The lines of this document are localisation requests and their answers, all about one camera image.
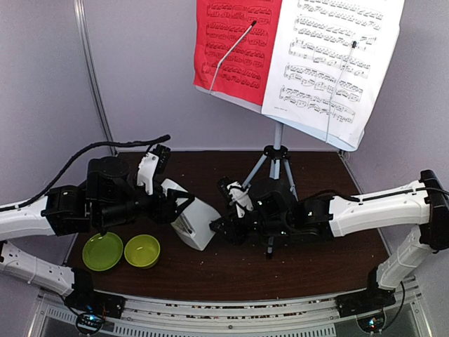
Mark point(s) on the white sheet music page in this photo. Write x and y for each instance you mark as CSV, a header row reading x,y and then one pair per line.
x,y
328,65

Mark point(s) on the red sheet music page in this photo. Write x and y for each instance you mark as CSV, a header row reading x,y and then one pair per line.
x,y
234,46

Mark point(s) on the aluminium corner post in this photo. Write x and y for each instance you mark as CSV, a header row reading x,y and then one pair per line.
x,y
344,155
81,22

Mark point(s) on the green plate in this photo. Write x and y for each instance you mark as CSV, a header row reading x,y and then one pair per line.
x,y
101,253

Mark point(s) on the white perforated music stand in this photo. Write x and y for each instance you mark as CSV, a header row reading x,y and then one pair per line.
x,y
274,161

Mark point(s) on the grey metronome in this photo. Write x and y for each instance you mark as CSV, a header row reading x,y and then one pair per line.
x,y
192,227

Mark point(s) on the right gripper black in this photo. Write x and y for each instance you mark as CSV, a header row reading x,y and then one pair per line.
x,y
233,232

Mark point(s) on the right aluminium corner post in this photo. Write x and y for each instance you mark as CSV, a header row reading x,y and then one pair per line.
x,y
344,155

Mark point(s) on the yellow-green bowl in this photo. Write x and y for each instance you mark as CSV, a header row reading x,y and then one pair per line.
x,y
142,251

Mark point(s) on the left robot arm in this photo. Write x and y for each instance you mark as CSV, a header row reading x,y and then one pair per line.
x,y
104,200

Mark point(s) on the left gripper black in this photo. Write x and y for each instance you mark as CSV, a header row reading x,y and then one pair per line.
x,y
160,215

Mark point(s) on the left aluminium corner post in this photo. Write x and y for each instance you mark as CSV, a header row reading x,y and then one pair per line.
x,y
81,22

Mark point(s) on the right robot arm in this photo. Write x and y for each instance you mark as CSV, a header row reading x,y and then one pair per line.
x,y
269,208

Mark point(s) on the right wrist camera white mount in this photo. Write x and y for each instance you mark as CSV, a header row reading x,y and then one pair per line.
x,y
236,196

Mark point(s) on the aluminium front rail frame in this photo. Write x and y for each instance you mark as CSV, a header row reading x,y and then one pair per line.
x,y
306,316

